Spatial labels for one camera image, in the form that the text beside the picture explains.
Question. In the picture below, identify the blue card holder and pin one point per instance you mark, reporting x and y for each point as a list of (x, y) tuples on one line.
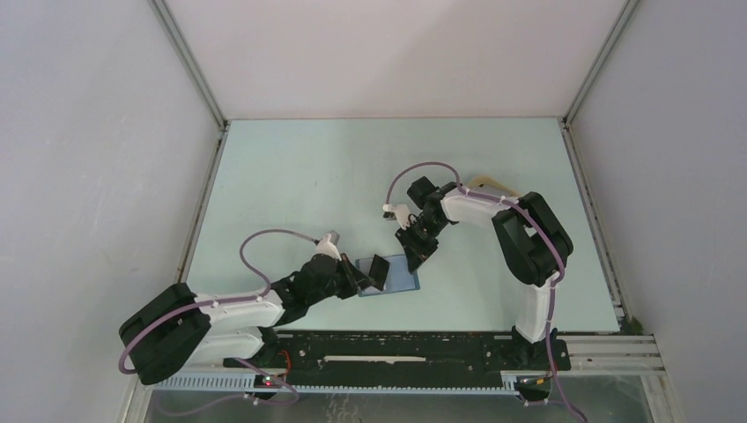
[(399, 279)]

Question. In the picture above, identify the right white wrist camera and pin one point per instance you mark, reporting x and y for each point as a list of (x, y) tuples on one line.
[(398, 212)]

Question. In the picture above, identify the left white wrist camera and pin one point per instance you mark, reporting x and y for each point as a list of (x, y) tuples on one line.
[(327, 245)]

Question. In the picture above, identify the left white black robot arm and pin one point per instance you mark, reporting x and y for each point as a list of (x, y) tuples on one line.
[(180, 328)]

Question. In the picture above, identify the black credit card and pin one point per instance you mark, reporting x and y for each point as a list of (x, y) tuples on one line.
[(378, 272)]

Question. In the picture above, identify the left controller board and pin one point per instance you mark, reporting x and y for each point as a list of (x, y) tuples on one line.
[(267, 382)]

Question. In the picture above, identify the beige oval tray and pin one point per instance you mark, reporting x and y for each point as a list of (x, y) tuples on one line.
[(484, 181)]

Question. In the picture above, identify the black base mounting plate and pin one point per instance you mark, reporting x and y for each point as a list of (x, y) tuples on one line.
[(406, 374)]

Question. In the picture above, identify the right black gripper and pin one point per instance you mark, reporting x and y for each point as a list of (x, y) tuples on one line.
[(416, 252)]

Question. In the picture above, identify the aluminium frame rail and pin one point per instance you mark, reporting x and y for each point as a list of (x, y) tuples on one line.
[(492, 352)]

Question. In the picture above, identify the white cable duct strip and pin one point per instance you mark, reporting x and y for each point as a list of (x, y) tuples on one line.
[(249, 382)]

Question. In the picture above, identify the right controller board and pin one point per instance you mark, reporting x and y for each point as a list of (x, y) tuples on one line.
[(533, 382)]

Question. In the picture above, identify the controller board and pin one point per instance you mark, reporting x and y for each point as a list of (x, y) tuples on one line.
[(533, 382), (267, 382)]

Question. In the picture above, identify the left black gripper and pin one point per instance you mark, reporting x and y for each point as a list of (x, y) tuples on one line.
[(353, 278)]

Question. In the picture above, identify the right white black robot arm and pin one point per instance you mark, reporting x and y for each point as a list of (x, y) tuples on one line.
[(534, 244)]

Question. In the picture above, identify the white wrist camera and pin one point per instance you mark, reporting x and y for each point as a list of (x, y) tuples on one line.
[(398, 212), (327, 245)]

